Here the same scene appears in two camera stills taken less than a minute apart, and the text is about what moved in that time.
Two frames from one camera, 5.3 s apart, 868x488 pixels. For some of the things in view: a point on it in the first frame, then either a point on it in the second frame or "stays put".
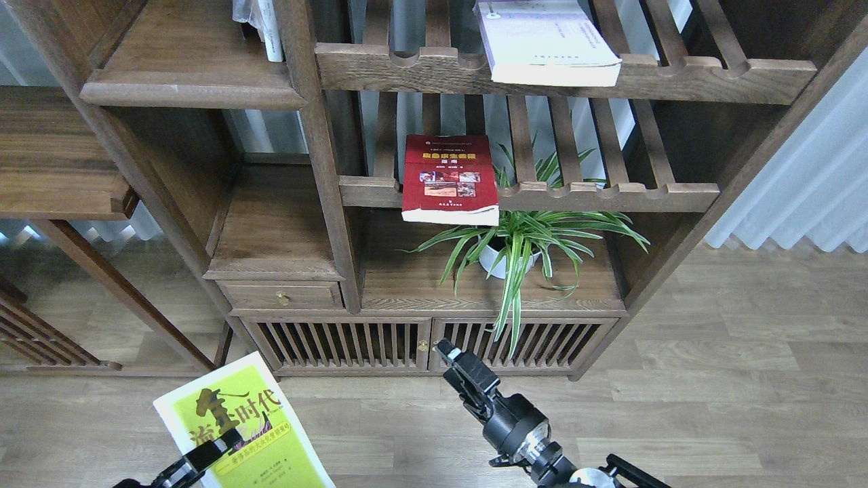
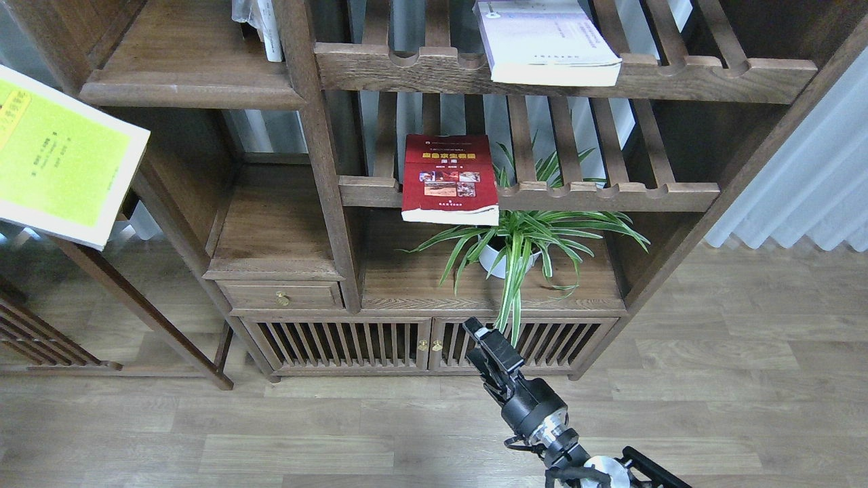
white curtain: [817, 186] stays put
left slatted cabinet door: [344, 345] stays put
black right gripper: [513, 425] → [538, 412]
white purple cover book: [546, 42] stays put
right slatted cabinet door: [540, 344] stays put
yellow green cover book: [279, 451] → [66, 167]
